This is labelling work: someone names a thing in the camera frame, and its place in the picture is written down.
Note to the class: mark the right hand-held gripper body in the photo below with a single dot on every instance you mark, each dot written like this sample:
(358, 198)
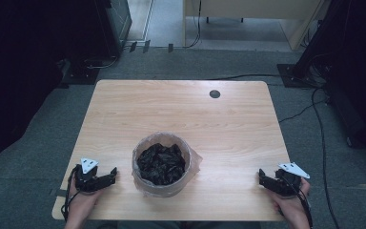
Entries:
(287, 183)

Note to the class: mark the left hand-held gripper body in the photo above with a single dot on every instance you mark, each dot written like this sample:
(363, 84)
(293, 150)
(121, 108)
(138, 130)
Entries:
(87, 178)

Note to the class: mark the person's right hand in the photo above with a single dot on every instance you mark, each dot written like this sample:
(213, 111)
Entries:
(290, 206)

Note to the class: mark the small black floor bracket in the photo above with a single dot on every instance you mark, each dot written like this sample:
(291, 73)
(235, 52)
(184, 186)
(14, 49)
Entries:
(146, 46)
(133, 46)
(170, 48)

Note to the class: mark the crumpled black plastic bag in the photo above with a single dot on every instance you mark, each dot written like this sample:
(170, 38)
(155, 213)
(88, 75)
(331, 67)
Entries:
(161, 163)

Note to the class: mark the black stand base plate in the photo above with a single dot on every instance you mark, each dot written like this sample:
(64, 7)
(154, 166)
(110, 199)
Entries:
(81, 74)
(294, 76)

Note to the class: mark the black round table grommet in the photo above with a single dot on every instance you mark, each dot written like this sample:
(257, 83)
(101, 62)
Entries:
(214, 94)

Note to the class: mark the black cabinet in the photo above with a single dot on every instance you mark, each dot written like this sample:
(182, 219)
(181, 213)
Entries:
(114, 22)

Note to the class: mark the dark tape piece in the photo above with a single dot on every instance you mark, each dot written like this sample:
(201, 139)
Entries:
(58, 192)

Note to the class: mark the person's left hand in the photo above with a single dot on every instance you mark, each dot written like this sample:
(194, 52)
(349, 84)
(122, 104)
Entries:
(84, 203)

